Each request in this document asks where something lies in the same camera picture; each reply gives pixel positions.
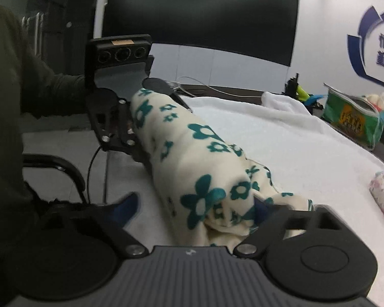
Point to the green zippered storage bag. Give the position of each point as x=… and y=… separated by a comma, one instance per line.
x=355, y=117

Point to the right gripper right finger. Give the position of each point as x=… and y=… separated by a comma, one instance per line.
x=273, y=223

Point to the cream garment inside bag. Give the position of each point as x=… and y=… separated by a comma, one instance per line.
x=377, y=100

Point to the person's left forearm dark sleeve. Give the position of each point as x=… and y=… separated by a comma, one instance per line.
x=27, y=84

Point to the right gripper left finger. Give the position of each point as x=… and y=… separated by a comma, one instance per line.
x=113, y=218

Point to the yellow-green object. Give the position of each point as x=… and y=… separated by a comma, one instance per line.
x=302, y=95

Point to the black walkie-talkie radio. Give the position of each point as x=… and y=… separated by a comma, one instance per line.
x=290, y=88

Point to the large black wall screen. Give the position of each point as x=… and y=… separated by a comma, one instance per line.
x=263, y=29

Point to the cream garment green flowers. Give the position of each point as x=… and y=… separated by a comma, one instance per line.
x=208, y=186

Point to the white fluffy towel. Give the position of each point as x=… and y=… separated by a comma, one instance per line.
x=305, y=157

